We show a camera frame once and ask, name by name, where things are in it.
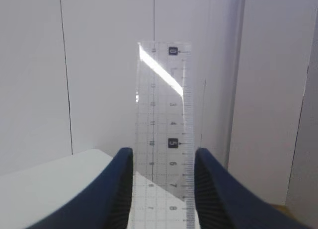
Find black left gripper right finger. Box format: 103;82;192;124
194;148;307;229

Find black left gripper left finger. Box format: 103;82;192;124
31;148;133;229

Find clear plastic ruler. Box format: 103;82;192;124
128;41;196;229

